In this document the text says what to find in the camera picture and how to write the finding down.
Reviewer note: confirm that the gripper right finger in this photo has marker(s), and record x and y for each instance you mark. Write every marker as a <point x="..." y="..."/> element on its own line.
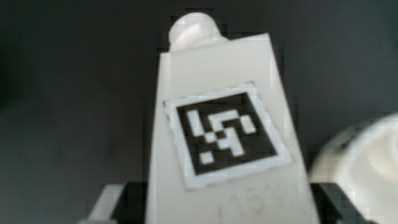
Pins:
<point x="336" y="209"/>

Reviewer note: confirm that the white round stool seat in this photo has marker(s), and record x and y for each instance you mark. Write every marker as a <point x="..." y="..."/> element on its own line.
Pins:
<point x="358" y="165"/>

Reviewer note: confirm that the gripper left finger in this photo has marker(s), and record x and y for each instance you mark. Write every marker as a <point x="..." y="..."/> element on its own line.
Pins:
<point x="119" y="207"/>

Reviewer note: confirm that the white stool leg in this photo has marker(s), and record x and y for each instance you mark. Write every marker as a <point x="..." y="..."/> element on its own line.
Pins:
<point x="226" y="176"/>

